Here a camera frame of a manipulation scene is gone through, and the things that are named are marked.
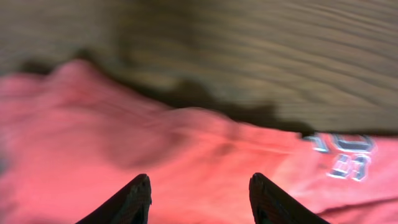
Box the orange-red t-shirt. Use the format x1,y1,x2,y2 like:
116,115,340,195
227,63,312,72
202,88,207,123
1,60,397,223

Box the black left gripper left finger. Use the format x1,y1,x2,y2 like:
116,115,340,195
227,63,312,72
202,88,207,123
76,174,152,224

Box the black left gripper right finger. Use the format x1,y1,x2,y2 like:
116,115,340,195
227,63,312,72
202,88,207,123
249,172,329,224

